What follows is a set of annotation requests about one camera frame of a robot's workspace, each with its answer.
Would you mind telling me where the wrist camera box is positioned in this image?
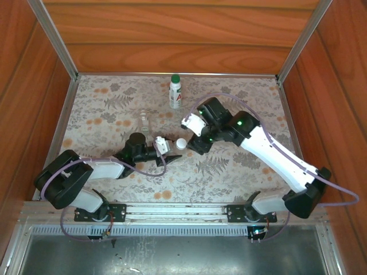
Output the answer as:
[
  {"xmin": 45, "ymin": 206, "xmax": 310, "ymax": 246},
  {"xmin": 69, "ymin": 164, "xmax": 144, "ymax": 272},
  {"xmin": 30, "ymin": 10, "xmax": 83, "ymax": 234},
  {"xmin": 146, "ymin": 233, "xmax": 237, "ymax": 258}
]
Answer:
[
  {"xmin": 181, "ymin": 113, "xmax": 206, "ymax": 138},
  {"xmin": 154, "ymin": 136, "xmax": 173, "ymax": 153}
]

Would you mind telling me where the aluminium table edge strip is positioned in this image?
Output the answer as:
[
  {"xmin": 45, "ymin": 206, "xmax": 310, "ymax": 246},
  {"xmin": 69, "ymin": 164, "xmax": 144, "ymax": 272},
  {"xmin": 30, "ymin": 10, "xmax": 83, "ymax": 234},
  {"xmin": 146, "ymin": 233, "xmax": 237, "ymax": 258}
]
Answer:
[
  {"xmin": 276, "ymin": 80, "xmax": 304, "ymax": 163},
  {"xmin": 33, "ymin": 78, "xmax": 79, "ymax": 201},
  {"xmin": 76, "ymin": 71, "xmax": 278, "ymax": 78}
]

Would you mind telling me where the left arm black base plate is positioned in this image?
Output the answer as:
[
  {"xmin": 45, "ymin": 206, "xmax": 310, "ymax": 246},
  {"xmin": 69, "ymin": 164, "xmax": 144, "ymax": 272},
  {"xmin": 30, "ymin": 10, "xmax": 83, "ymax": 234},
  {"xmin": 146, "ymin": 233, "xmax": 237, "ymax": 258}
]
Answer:
[{"xmin": 73, "ymin": 203, "xmax": 127, "ymax": 223}]

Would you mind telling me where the aluminium frame post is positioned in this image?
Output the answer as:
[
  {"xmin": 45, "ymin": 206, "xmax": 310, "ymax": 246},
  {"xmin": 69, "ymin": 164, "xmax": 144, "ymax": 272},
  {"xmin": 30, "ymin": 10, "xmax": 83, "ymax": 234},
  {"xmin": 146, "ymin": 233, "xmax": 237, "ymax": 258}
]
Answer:
[
  {"xmin": 275, "ymin": 0, "xmax": 334, "ymax": 83},
  {"xmin": 27, "ymin": 0, "xmax": 80, "ymax": 81}
]

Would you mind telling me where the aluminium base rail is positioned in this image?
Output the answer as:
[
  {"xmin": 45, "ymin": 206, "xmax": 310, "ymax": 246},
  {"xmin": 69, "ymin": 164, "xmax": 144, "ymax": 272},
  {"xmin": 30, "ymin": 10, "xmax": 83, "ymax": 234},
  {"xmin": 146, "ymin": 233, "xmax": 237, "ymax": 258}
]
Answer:
[{"xmin": 17, "ymin": 200, "xmax": 328, "ymax": 227}]

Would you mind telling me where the floral printed tablecloth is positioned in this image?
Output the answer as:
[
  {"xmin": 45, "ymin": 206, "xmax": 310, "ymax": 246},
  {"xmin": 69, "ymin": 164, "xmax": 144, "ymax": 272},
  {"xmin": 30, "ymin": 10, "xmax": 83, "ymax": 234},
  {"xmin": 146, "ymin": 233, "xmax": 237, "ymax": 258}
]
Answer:
[{"xmin": 33, "ymin": 74, "xmax": 315, "ymax": 203}]

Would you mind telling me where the small circuit board green light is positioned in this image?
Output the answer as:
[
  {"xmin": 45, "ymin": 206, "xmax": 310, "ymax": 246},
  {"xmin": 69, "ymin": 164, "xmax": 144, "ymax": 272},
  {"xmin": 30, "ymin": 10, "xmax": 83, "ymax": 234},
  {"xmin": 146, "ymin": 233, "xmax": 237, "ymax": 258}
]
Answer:
[{"xmin": 248, "ymin": 226, "xmax": 270, "ymax": 244}]

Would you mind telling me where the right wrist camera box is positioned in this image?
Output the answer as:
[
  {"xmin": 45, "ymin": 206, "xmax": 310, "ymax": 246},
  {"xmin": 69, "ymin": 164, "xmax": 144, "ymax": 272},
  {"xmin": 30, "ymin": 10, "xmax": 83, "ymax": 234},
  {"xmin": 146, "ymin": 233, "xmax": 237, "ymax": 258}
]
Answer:
[{"xmin": 181, "ymin": 113, "xmax": 206, "ymax": 138}]

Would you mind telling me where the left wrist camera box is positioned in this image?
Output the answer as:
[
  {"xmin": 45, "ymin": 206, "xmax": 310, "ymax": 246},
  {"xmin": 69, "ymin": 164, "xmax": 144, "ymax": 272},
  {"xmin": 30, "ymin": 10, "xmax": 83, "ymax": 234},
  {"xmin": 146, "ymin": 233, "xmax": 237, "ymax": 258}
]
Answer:
[{"xmin": 154, "ymin": 136, "xmax": 173, "ymax": 153}]

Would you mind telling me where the small clear bottle green label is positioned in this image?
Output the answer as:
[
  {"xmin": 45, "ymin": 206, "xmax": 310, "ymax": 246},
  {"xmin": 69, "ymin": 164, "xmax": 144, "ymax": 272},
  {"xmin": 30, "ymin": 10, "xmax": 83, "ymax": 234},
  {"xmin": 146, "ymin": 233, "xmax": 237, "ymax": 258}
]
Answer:
[{"xmin": 138, "ymin": 110, "xmax": 151, "ymax": 135}]

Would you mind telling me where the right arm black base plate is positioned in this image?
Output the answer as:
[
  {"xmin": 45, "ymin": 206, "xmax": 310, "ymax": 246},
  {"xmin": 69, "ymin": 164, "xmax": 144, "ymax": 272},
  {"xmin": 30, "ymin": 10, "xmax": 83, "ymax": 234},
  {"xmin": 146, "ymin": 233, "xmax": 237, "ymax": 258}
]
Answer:
[{"xmin": 226, "ymin": 203, "xmax": 278, "ymax": 223}]

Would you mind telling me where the grey slotted cable duct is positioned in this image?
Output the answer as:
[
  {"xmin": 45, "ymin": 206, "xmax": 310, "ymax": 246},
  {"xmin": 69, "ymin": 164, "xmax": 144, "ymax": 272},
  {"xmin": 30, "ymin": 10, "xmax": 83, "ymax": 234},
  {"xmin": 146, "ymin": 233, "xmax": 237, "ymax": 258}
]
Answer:
[{"xmin": 30, "ymin": 224, "xmax": 249, "ymax": 237}]

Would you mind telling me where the galvanised metal sheet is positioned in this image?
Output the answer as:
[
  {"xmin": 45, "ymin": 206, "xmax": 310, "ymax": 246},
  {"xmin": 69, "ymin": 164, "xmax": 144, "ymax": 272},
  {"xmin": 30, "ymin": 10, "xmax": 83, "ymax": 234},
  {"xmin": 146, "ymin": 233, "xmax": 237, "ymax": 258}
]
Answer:
[{"xmin": 5, "ymin": 225, "xmax": 345, "ymax": 275}]

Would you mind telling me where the white bottle red letter label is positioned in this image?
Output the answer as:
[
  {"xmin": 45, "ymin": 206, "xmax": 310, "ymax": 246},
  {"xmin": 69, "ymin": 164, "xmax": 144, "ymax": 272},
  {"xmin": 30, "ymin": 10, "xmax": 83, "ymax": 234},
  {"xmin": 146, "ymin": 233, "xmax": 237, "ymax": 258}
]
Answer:
[{"xmin": 169, "ymin": 80, "xmax": 184, "ymax": 109}]

